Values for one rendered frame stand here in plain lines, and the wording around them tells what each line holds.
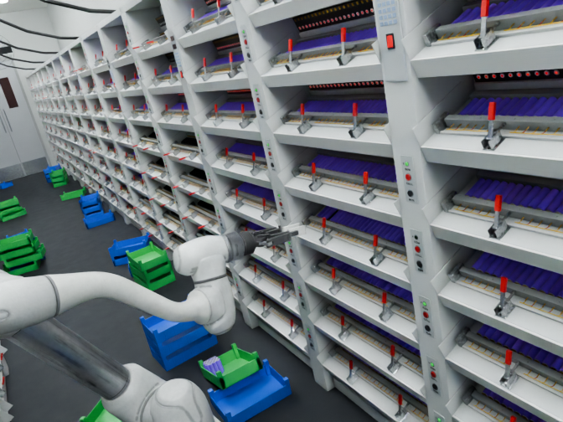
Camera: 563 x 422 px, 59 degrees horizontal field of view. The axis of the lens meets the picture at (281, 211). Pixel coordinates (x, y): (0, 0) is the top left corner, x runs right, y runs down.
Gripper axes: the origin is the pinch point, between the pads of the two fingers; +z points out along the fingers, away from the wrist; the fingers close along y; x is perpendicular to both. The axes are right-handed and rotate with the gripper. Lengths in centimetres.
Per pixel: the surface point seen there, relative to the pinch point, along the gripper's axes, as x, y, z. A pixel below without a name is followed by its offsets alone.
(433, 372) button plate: -35, 48, 14
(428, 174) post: 24, 52, 8
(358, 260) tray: -8.0, 20.1, 10.6
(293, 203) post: 3.8, -17.8, 11.3
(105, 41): 84, -228, 0
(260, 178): 11.7, -36.1, 8.1
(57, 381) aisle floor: -94, -127, -76
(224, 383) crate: -74, -42, -16
